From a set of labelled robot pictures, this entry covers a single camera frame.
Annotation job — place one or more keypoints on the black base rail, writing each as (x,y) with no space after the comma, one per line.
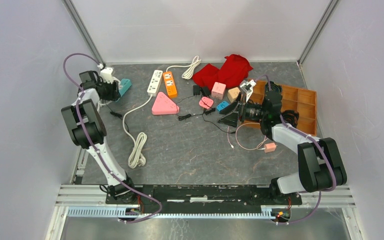
(205,199)

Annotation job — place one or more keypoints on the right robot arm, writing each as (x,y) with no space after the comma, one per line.
(320,165)

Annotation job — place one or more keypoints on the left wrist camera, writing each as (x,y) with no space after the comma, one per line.
(107,75)

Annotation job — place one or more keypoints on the blue plug adapter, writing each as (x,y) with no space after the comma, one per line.
(222,106)

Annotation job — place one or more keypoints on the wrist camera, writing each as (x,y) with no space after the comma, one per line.
(247,88)
(107,75)

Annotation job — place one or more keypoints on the pink power strip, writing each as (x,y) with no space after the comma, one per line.
(163,105)

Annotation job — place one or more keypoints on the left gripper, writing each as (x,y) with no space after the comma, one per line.
(114,94)

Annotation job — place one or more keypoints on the black power adapter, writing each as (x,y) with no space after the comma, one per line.
(196,90)
(205,91)

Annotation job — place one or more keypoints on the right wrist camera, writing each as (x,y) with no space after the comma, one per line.
(247,88)

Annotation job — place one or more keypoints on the white power strip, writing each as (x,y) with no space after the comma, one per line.
(155,83)

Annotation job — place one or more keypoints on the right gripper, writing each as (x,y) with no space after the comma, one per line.
(231,118)

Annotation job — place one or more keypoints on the teal power strip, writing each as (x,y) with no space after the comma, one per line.
(124,85)

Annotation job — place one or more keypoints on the beige cube plug adapter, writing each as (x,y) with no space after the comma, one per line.
(232,94)

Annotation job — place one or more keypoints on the pink cube socket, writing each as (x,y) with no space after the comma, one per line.
(218,90)

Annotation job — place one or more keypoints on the red cloth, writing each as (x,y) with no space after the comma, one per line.
(235,69)

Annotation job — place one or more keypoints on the orange compartment tray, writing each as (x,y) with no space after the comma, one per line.
(301,100)

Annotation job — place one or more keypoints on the pink plug adapter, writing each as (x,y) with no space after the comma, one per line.
(206,102)
(269,147)

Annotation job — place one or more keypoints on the orange power strip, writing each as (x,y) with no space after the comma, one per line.
(170,84)

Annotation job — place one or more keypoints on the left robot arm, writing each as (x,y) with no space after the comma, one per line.
(87,130)

